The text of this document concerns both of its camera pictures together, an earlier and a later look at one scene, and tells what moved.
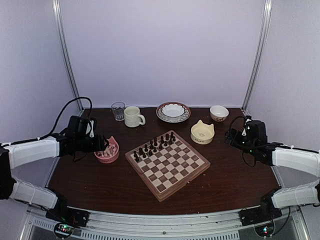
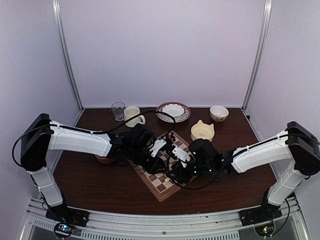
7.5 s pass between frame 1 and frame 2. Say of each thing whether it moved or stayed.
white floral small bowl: stayed
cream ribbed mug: stayed
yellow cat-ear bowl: stayed
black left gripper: moved
